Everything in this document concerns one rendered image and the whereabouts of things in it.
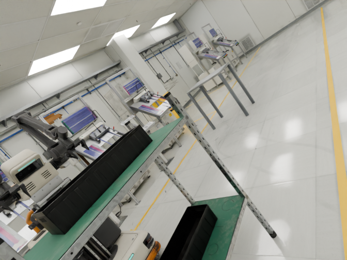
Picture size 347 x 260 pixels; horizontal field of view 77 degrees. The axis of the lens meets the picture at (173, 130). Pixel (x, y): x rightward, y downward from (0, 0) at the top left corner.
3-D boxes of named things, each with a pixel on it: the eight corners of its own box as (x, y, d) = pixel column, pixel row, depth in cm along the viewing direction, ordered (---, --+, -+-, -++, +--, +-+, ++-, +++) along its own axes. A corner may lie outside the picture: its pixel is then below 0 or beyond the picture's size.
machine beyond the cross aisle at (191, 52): (239, 69, 726) (206, 19, 689) (232, 78, 668) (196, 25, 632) (208, 88, 819) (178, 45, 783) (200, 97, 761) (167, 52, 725)
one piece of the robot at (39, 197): (46, 223, 152) (24, 201, 148) (77, 194, 171) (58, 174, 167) (52, 222, 141) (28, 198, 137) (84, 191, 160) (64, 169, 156)
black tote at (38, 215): (136, 149, 127) (123, 134, 125) (153, 140, 115) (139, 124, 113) (51, 234, 87) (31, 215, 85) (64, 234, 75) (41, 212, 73)
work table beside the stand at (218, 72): (248, 115, 329) (218, 71, 314) (213, 130, 378) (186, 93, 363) (255, 101, 360) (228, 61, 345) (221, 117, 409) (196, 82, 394)
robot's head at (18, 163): (7, 179, 152) (-4, 164, 143) (34, 160, 167) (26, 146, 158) (19, 187, 147) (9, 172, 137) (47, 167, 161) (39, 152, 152)
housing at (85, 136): (105, 129, 383) (104, 123, 375) (84, 145, 349) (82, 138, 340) (101, 127, 386) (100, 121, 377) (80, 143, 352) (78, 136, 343)
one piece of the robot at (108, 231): (79, 294, 188) (6, 229, 172) (119, 239, 227) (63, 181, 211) (94, 303, 165) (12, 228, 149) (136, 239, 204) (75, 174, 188)
